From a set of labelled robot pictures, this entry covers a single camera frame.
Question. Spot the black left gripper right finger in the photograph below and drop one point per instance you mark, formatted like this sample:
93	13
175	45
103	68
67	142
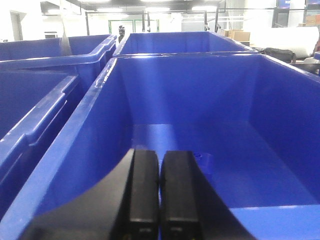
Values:
190	207

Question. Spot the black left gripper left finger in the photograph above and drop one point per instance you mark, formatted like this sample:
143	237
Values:
124	205

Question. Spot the blue bottle-shaped plastic part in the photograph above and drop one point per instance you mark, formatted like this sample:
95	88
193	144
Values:
205	161

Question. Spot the blue target bin right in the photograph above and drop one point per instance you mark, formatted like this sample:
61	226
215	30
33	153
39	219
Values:
258	117

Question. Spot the blue target bin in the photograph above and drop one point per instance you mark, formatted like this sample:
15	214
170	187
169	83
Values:
258	117
34	106

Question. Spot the blue target bin left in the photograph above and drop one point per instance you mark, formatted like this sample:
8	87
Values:
34	106

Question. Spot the blue bin far back-left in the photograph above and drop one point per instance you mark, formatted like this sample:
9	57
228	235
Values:
84	56

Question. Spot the blue bin behind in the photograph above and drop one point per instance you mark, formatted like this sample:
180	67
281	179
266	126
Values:
167	43

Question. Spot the black bag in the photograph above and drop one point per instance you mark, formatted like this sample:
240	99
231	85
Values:
283	55

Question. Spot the cardboard box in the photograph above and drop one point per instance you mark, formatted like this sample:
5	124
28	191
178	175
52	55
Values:
235	34

